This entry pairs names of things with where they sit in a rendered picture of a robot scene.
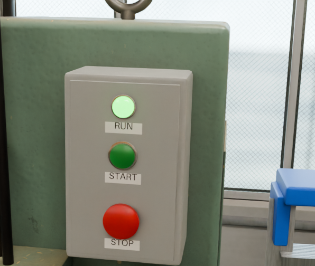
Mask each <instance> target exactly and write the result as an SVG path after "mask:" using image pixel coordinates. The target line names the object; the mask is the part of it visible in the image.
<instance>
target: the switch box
mask: <svg viewBox="0 0 315 266"><path fill-rule="evenodd" d="M192 85H193V74H192V71H190V70H173V69H147V68H121V67H107V66H84V67H82V68H79V69H76V70H73V71H70V72H68V73H66V75H65V76H64V98H65V150H66V252H67V255H68V256H70V257H81V258H93V259H105V260H117V261H129V262H142V263H154V264H166V265H179V264H180V263H181V261H182V256H183V250H184V245H185V242H186V237H187V212H188V187H189V161H190V136H191V110H192ZM120 94H127V95H129V96H131V97H132V98H133V99H134V100H135V102H136V111H135V113H134V114H133V115H132V116H131V117H130V118H128V119H119V118H117V117H116V116H115V115H114V114H113V112H112V109H111V104H112V100H113V99H114V98H115V97H116V96H118V95H120ZM105 121H106V122H126V123H137V124H142V135H138V134H119V133H108V132H105ZM118 141H127V142H129V143H131V144H132V145H133V146H134V147H135V148H136V150H137V154H138V158H137V162H136V164H135V165H134V166H133V167H132V168H130V169H127V170H119V169H117V168H115V167H114V166H113V165H112V164H111V163H110V161H109V158H108V152H109V149H110V147H111V146H112V145H113V144H114V143H116V142H118ZM105 172H112V173H128V174H141V185H136V184H120V183H105ZM115 204H126V205H129V206H131V207H132V208H133V209H134V210H135V211H136V212H137V214H138V216H139V219H140V224H139V227H138V229H137V231H136V233H135V234H134V235H133V236H132V237H130V238H128V239H125V240H134V241H140V250H139V251H134V250H122V249H109V248H105V238H108V239H116V238H114V237H112V236H110V235H109V234H108V233H107V232H106V230H105V229H104V226H103V217H104V214H105V212H106V211H107V209H108V208H109V207H111V206H112V205H115Z"/></svg>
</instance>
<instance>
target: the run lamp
mask: <svg viewBox="0 0 315 266"><path fill-rule="evenodd" d="M111 109H112V112H113V114H114V115H115V116H116V117H117V118H119V119H128V118H130V117H131V116H132V115H133V114H134V113H135V111H136V102H135V100H134V99H133V98H132V97H131V96H129V95H127V94H120V95H118V96H116V97H115V98H114V99H113V100H112V104H111Z"/></svg>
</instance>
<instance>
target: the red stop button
mask: <svg viewBox="0 0 315 266"><path fill-rule="evenodd" d="M139 224H140V219H139V216H138V214H137V212H136V211H135V210H134V209H133V208H132V207H131V206H129V205H126V204H115V205H112V206H111V207H109V208H108V209H107V211H106V212H105V214H104V217H103V226H104V229H105V230H106V232H107V233H108V234H109V235H110V236H112V237H114V238H116V239H120V240H124V239H128V238H130V237H132V236H133V235H134V234H135V233H136V231H137V229H138V227H139Z"/></svg>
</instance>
